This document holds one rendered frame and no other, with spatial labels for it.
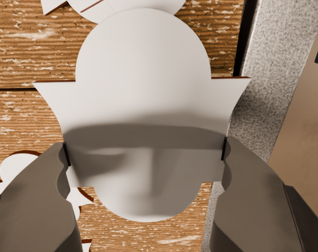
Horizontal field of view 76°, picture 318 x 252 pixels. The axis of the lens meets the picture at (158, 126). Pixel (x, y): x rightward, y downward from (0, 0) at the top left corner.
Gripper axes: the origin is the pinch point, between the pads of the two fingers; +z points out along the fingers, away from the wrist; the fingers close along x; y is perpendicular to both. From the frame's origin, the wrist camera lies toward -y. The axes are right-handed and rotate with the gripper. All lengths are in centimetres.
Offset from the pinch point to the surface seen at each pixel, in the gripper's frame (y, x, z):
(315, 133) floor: 63, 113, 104
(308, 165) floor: 90, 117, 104
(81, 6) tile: -7.8, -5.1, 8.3
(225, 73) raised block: -1.8, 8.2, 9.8
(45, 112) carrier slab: 3.1, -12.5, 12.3
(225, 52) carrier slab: -3.5, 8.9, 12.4
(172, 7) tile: -7.7, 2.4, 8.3
